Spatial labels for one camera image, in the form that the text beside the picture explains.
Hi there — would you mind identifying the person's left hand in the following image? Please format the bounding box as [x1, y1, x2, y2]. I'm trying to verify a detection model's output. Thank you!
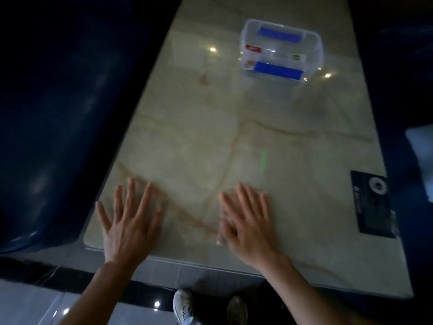
[95, 178, 163, 268]

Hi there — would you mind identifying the person's right hand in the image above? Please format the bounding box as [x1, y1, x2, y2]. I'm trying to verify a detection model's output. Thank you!
[218, 182, 281, 271]

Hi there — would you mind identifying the pink wiping cloth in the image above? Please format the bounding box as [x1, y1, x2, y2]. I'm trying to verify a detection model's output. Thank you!
[216, 191, 271, 247]

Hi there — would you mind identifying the green label snack packet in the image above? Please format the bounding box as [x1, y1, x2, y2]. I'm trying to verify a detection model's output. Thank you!
[276, 52, 308, 65]

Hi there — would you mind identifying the red snack packet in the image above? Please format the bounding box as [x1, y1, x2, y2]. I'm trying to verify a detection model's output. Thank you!
[244, 44, 263, 70]

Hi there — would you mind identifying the person's right forearm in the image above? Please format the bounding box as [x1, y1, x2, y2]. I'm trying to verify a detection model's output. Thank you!
[258, 255, 356, 325]

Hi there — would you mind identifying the person's left forearm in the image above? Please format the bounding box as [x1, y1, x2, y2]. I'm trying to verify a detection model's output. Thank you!
[59, 260, 143, 325]

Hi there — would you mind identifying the person's right shoe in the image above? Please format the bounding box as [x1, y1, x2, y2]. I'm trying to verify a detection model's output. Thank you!
[226, 296, 249, 325]

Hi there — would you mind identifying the person's shoe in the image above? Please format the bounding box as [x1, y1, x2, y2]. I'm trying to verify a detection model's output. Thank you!
[226, 296, 249, 325]
[173, 289, 195, 325]

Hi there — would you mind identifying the person's left shoe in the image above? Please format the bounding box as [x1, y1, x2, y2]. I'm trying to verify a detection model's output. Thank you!
[173, 289, 195, 325]

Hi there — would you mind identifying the black printed card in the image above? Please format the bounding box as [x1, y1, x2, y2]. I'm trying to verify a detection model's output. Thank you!
[350, 170, 398, 239]

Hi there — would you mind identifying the blue sofa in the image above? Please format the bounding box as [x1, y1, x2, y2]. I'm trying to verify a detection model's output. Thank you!
[348, 0, 433, 302]
[0, 0, 183, 254]

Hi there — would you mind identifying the white pillow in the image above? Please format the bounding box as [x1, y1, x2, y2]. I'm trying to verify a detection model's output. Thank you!
[405, 124, 433, 204]

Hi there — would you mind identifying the clear box with blue handles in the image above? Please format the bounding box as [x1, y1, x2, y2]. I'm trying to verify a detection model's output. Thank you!
[239, 19, 324, 84]

